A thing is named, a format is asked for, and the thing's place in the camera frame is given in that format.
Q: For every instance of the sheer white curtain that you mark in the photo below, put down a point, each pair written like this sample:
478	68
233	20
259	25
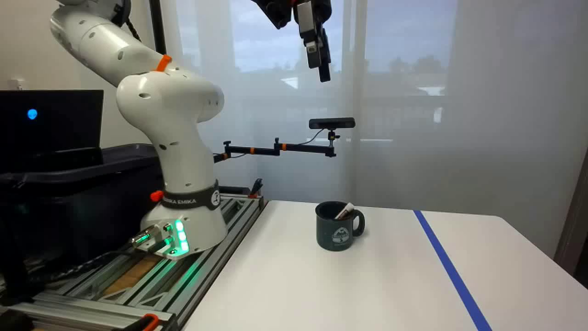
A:
465	103

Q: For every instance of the black storage bin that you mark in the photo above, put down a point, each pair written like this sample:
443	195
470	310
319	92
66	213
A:
92	195

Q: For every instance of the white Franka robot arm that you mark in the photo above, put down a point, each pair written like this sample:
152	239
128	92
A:
165	103

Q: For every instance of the brown wooden board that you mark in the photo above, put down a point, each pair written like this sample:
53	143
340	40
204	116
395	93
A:
128	276

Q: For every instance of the black vertical pole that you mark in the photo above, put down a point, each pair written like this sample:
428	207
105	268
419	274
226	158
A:
158	24

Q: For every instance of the orange and black clamp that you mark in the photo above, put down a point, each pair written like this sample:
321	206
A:
149	320

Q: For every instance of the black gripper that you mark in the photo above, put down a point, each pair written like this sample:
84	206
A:
283	7

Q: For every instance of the blue tape line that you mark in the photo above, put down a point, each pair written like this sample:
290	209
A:
450	268

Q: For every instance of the dark round bowl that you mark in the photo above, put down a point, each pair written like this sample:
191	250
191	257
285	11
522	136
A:
334	231

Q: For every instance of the black camera on mount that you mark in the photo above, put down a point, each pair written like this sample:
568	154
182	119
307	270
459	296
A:
331	121

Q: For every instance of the black monitor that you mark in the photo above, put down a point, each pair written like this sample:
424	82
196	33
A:
51	125

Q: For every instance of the aluminum extrusion base frame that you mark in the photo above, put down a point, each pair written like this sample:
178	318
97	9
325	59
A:
202	276

